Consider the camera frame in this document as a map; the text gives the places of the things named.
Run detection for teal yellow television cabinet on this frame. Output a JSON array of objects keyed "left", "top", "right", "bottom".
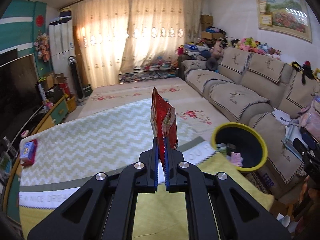
[{"left": 0, "top": 97, "right": 70, "bottom": 225}]

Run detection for clear plastic bag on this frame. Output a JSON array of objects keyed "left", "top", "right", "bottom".
[{"left": 0, "top": 152, "right": 12, "bottom": 178}]

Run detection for green label plastic bottle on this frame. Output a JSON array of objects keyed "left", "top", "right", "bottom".
[{"left": 215, "top": 143, "right": 228, "bottom": 156}]

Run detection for pink milk carton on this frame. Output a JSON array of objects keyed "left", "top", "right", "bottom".
[{"left": 230, "top": 152, "right": 244, "bottom": 167}]

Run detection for beige sofa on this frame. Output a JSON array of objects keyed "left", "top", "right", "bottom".
[{"left": 180, "top": 47, "right": 320, "bottom": 202}]

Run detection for black bin with yellow rim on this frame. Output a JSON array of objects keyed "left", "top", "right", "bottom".
[{"left": 211, "top": 122, "right": 268, "bottom": 173}]

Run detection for black tower fan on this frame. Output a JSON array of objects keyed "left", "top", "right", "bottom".
[{"left": 68, "top": 56, "right": 86, "bottom": 106}]

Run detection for pink backpack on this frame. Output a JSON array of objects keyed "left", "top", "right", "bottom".
[{"left": 299, "top": 104, "right": 320, "bottom": 141}]

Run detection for stacked cardboard boxes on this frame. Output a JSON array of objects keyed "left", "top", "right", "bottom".
[{"left": 201, "top": 14, "right": 226, "bottom": 40}]

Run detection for yellow black plush toy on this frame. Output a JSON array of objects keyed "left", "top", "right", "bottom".
[{"left": 291, "top": 60, "right": 320, "bottom": 85}]

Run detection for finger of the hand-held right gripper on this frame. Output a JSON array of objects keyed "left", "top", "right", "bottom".
[
  {"left": 301, "top": 132, "right": 320, "bottom": 152},
  {"left": 292, "top": 138, "right": 312, "bottom": 157}
]

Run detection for beige floral rug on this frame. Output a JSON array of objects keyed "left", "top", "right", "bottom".
[{"left": 80, "top": 77, "right": 227, "bottom": 141}]

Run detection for white paper cup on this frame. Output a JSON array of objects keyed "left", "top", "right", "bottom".
[{"left": 276, "top": 214, "right": 291, "bottom": 233}]

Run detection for grey neck pillow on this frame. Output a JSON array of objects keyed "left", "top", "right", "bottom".
[{"left": 206, "top": 56, "right": 219, "bottom": 71}]

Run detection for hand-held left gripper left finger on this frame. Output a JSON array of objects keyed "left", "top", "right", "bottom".
[{"left": 27, "top": 137, "right": 160, "bottom": 240}]

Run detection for white standing air conditioner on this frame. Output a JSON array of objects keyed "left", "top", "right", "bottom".
[{"left": 49, "top": 17, "right": 77, "bottom": 83}]

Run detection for red snack packet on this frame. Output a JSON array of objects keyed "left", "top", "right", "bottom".
[{"left": 150, "top": 87, "right": 178, "bottom": 180}]

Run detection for hanging flower ornament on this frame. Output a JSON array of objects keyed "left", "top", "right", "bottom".
[{"left": 34, "top": 30, "right": 51, "bottom": 63}]

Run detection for yellow basket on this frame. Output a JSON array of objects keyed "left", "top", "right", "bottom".
[{"left": 65, "top": 96, "right": 77, "bottom": 113}]

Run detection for cream embroidered curtains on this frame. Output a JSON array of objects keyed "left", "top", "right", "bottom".
[{"left": 72, "top": 0, "right": 203, "bottom": 86}]

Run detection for framed landscape picture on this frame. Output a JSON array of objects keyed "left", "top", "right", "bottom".
[{"left": 254, "top": 0, "right": 313, "bottom": 43}]

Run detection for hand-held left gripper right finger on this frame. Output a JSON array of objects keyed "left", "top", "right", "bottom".
[{"left": 164, "top": 137, "right": 292, "bottom": 240}]

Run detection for cardboard boxes on cabinet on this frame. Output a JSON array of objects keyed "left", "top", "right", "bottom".
[{"left": 39, "top": 72, "right": 70, "bottom": 103}]

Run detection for loose papers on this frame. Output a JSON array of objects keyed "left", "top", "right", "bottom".
[{"left": 271, "top": 107, "right": 303, "bottom": 156}]

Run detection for pile of plush toys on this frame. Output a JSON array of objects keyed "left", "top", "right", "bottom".
[{"left": 180, "top": 36, "right": 282, "bottom": 61}]

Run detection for low glass table with clutter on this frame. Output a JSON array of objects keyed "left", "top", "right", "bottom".
[{"left": 117, "top": 64, "right": 180, "bottom": 83}]

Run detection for large curved television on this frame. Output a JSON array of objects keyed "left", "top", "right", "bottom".
[{"left": 0, "top": 49, "right": 42, "bottom": 144}]

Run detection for blue card box on red box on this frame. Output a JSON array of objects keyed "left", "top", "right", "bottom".
[{"left": 21, "top": 140, "right": 38, "bottom": 166}]

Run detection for person's right forearm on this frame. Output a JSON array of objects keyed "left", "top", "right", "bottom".
[{"left": 292, "top": 177, "right": 320, "bottom": 222}]

